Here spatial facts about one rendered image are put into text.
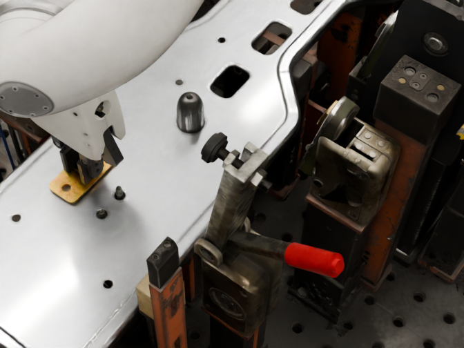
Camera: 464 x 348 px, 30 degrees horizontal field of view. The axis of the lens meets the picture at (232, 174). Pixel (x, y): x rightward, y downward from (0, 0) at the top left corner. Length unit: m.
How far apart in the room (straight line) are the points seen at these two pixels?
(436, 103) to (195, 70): 0.31
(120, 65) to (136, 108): 0.37
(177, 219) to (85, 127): 0.17
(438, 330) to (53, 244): 0.57
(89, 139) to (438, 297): 0.61
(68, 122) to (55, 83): 0.18
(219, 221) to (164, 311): 0.10
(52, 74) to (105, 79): 0.04
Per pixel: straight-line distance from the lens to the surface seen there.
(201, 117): 0.98
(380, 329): 1.22
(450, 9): 0.89
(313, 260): 0.76
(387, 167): 0.91
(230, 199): 0.74
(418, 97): 0.90
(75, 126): 0.84
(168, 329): 0.80
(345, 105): 0.89
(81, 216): 0.95
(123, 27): 0.64
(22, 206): 0.97
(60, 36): 0.64
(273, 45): 1.10
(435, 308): 1.25
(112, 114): 0.84
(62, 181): 0.97
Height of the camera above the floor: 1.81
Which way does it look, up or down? 57 degrees down
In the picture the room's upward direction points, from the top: 2 degrees clockwise
